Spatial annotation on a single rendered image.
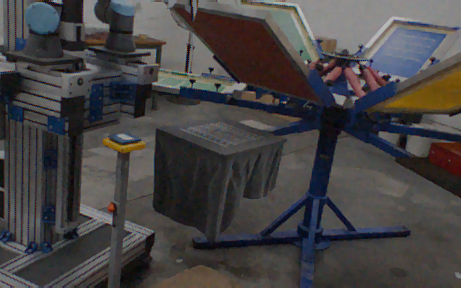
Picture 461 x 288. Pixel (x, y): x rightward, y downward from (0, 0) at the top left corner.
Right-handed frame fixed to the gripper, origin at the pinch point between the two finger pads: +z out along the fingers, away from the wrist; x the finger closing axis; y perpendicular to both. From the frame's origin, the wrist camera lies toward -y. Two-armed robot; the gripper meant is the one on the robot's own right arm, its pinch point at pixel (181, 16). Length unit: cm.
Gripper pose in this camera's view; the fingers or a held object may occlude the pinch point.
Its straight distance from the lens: 207.3
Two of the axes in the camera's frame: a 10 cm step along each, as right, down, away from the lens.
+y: -7.6, -2.9, 5.9
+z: -3.1, 9.5, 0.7
